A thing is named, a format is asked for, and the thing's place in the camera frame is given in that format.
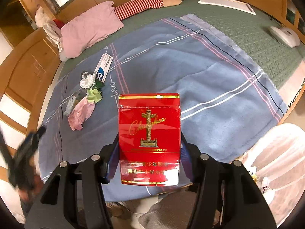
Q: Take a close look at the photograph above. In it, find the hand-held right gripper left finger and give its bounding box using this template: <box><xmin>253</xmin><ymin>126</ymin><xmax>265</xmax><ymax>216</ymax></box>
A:
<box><xmin>24</xmin><ymin>134</ymin><xmax>120</xmax><ymax>229</ymax></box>

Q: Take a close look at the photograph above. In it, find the green woven bed mat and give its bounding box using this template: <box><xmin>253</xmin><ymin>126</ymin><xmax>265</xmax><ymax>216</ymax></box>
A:
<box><xmin>57</xmin><ymin>0</ymin><xmax>305</xmax><ymax>91</ymax></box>

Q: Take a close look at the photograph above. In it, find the clear plastic wrapper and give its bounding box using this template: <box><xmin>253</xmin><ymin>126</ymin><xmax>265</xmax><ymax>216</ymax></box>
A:
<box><xmin>63</xmin><ymin>92</ymin><xmax>85</xmax><ymax>116</ymax></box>

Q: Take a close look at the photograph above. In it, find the person's grey trouser leg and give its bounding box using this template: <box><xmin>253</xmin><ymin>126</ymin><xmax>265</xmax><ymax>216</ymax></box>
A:
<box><xmin>138</xmin><ymin>191</ymin><xmax>198</xmax><ymax>229</ymax></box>

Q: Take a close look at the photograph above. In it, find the wooden bunk bed frame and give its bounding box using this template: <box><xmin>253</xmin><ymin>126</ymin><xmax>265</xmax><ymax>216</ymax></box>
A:
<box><xmin>0</xmin><ymin>0</ymin><xmax>305</xmax><ymax>186</ymax></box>

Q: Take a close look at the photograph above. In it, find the white tissue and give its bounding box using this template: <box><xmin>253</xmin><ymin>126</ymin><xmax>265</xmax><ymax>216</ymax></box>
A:
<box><xmin>79</xmin><ymin>74</ymin><xmax>96</xmax><ymax>88</ymax></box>

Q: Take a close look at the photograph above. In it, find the white massager device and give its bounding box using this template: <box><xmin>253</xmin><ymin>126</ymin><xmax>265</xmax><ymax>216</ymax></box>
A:
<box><xmin>266</xmin><ymin>26</ymin><xmax>301</xmax><ymax>48</ymax></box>

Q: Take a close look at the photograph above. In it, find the bin with white bag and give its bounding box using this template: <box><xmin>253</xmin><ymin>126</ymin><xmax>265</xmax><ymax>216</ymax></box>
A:
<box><xmin>235</xmin><ymin>123</ymin><xmax>305</xmax><ymax>229</ymax></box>

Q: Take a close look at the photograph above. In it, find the striped plush doll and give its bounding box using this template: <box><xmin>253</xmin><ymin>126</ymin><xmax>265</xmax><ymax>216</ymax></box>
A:
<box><xmin>114</xmin><ymin>0</ymin><xmax>188</xmax><ymax>21</ymax></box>

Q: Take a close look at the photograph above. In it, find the blue plaid blanket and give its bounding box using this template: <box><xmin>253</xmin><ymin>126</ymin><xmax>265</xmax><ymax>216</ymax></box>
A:
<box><xmin>38</xmin><ymin>14</ymin><xmax>287</xmax><ymax>202</ymax></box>

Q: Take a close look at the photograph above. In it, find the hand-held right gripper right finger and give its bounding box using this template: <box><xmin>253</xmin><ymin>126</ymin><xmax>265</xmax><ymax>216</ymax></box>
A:
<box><xmin>180</xmin><ymin>134</ymin><xmax>277</xmax><ymax>229</ymax></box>

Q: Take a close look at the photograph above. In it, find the pink pillow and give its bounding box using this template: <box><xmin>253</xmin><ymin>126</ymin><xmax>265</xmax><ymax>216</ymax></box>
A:
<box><xmin>61</xmin><ymin>1</ymin><xmax>124</xmax><ymax>59</ymax></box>

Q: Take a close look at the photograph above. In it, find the white hanging cloth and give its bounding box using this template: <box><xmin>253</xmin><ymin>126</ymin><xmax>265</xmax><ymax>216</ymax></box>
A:
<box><xmin>35</xmin><ymin>6</ymin><xmax>63</xmax><ymax>52</ymax></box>

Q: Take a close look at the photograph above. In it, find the white blue ointment box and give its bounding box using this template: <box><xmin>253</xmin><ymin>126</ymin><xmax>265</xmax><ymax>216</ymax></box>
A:
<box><xmin>93</xmin><ymin>53</ymin><xmax>113</xmax><ymax>82</ymax></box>

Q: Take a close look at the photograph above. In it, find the pink plastic wrapper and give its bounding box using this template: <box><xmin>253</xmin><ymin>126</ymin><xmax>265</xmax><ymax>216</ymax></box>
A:
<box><xmin>68</xmin><ymin>98</ymin><xmax>95</xmax><ymax>131</ymax></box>

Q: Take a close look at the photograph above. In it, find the light green wrapper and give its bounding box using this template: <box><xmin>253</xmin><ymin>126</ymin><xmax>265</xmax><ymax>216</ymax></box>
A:
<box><xmin>86</xmin><ymin>89</ymin><xmax>103</xmax><ymax>102</ymax></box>

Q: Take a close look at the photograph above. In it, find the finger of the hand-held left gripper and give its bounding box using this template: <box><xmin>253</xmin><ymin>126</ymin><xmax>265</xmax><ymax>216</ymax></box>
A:
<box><xmin>0</xmin><ymin>131</ymin><xmax>13</xmax><ymax>179</ymax></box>
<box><xmin>8</xmin><ymin>125</ymin><xmax>47</xmax><ymax>191</ymax></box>

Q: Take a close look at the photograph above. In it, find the red cigarette pack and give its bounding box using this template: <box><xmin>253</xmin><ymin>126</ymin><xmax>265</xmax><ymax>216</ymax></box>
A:
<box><xmin>118</xmin><ymin>94</ymin><xmax>181</xmax><ymax>186</ymax></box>

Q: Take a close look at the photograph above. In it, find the white flat board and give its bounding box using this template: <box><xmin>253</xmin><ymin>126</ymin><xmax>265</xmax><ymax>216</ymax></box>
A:
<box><xmin>198</xmin><ymin>0</ymin><xmax>256</xmax><ymax>15</ymax></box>

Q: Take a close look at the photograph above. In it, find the black cable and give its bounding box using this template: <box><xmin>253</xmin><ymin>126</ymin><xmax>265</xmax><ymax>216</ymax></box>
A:
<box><xmin>269</xmin><ymin>14</ymin><xmax>285</xmax><ymax>27</ymax></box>

